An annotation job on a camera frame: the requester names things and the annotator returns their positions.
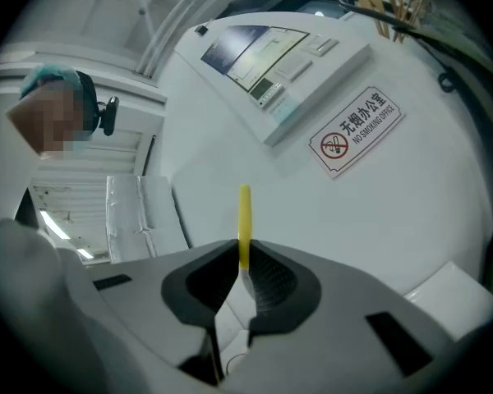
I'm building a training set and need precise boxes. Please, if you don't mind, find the person's head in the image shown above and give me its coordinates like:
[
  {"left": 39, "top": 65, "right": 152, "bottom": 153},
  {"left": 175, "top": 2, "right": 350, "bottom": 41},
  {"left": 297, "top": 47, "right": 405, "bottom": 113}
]
[{"left": 5, "top": 63, "right": 98, "bottom": 162}]

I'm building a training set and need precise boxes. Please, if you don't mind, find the white wall thermostat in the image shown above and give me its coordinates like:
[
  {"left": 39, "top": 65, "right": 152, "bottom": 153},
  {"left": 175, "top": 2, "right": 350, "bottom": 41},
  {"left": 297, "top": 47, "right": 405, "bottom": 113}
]
[{"left": 247, "top": 76, "right": 287, "bottom": 108}]

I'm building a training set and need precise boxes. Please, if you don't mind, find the black head-mounted camera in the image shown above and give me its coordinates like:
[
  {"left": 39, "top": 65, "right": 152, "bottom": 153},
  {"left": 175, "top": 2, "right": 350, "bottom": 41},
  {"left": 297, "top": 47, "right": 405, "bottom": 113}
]
[{"left": 75, "top": 70, "right": 121, "bottom": 138}]

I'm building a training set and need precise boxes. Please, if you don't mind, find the teal hair cap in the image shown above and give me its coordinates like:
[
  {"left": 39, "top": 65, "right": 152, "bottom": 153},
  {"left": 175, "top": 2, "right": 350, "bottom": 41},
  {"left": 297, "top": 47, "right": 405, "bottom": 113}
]
[{"left": 19, "top": 63, "right": 86, "bottom": 101}]

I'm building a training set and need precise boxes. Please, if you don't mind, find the white wall panel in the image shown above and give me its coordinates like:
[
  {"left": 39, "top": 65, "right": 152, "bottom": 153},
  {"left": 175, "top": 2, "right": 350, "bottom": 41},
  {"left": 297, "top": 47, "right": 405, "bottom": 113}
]
[{"left": 173, "top": 11, "right": 374, "bottom": 149}]

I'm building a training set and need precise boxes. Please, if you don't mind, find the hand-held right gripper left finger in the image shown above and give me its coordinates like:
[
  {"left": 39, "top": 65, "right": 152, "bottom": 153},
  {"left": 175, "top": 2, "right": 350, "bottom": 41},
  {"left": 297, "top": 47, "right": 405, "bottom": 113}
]
[{"left": 61, "top": 238, "right": 241, "bottom": 394}]

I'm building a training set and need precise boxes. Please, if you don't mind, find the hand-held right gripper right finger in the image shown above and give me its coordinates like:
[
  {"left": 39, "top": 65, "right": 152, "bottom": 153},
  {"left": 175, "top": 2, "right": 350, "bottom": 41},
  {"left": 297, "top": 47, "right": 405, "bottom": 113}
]
[{"left": 224, "top": 238, "right": 455, "bottom": 394}]

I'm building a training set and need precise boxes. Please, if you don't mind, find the white wall switch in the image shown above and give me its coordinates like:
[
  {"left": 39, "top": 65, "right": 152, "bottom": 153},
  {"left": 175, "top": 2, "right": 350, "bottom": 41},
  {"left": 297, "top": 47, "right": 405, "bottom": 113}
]
[
  {"left": 299, "top": 34, "right": 340, "bottom": 57},
  {"left": 274, "top": 57, "right": 315, "bottom": 83}
]

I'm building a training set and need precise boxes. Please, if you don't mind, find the yellow stick with white tip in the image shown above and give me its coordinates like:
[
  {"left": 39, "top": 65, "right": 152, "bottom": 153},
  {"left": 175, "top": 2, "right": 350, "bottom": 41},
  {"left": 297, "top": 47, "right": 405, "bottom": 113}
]
[{"left": 237, "top": 183, "right": 256, "bottom": 304}]

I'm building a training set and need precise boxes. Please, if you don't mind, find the white no-smoking sign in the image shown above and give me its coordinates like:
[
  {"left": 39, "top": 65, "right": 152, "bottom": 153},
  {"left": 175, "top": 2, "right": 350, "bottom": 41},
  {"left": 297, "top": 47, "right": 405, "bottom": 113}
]
[{"left": 307, "top": 85, "right": 407, "bottom": 181}]

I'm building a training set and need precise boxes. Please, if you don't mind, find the framed floor plan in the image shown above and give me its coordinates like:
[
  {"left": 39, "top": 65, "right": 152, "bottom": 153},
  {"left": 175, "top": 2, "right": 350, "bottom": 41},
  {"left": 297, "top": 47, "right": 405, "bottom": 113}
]
[{"left": 200, "top": 24, "right": 312, "bottom": 94}]

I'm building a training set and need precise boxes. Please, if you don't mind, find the black tube clothes rack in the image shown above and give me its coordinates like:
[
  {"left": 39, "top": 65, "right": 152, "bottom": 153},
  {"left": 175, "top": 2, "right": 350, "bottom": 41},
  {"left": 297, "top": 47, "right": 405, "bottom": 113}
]
[{"left": 338, "top": 0, "right": 493, "bottom": 94}]

